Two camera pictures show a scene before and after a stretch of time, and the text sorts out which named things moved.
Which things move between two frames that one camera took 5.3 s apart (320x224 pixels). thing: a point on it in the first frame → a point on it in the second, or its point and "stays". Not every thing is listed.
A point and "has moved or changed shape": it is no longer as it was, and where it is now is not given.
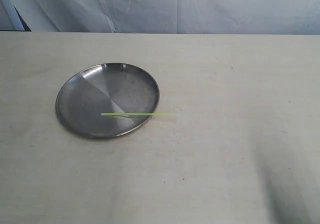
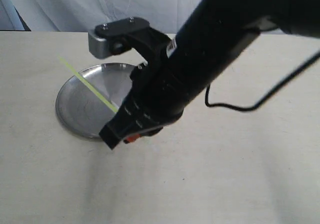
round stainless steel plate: [112, 87] stays
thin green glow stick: [136, 114] has moved or changed shape
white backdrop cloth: [199, 9] stays
